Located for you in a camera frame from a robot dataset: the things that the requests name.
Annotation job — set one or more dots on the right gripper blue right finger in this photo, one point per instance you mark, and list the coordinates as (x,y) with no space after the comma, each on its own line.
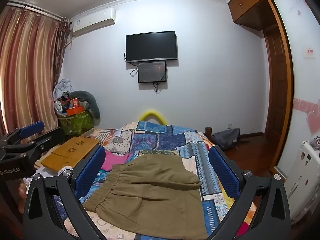
(271,220)

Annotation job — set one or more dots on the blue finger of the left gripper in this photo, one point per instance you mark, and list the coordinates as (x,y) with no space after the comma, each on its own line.
(32,129)
(44,142)

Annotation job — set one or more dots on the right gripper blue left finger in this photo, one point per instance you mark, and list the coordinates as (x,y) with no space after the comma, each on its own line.
(41,219)

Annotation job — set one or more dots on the olive khaki pants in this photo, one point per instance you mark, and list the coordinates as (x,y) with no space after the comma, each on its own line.
(152,195)

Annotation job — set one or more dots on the pink folded garment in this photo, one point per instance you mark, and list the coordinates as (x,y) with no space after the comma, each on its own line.
(112,159)

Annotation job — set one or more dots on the wooden lap desk board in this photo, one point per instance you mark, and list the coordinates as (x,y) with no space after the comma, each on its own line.
(70,153)

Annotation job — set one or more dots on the orange box in basket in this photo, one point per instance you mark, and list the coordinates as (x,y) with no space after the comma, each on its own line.
(75,110)

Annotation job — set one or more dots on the white crumpled cloth pile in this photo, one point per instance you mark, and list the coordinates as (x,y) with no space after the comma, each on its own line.
(63,86)

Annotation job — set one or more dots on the patchwork patterned bed quilt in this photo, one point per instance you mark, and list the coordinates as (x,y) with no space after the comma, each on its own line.
(140,138)

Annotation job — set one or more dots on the yellow curved foam pillow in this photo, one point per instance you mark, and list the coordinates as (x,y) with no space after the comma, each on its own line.
(154,115)

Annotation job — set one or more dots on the striped pink window curtain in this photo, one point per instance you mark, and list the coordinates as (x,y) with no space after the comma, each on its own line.
(32,51)

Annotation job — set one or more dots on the grey backpack on floor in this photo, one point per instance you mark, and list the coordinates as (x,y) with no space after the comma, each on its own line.
(226,139)

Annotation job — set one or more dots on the small black wall monitor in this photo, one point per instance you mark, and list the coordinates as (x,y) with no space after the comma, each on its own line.
(152,72)

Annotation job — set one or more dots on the white wall air conditioner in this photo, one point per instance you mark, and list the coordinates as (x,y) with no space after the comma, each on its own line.
(93,21)

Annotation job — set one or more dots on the black wall television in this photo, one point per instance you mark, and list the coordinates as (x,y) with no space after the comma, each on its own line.
(153,46)

